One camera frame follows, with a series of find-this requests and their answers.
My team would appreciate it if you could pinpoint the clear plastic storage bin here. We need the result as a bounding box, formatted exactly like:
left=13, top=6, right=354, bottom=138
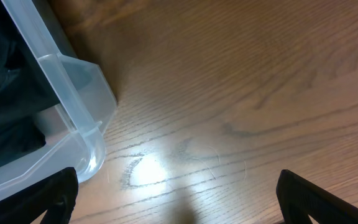
left=0, top=0, right=116, bottom=201

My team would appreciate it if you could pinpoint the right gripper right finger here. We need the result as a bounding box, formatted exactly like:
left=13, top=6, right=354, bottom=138
left=276, top=169, right=358, bottom=224

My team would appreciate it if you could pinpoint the large black garment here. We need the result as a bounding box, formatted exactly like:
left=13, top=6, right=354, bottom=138
left=0, top=1, right=59, bottom=167

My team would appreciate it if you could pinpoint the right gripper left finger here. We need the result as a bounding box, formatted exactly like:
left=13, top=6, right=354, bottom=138
left=0, top=167, right=79, bottom=224

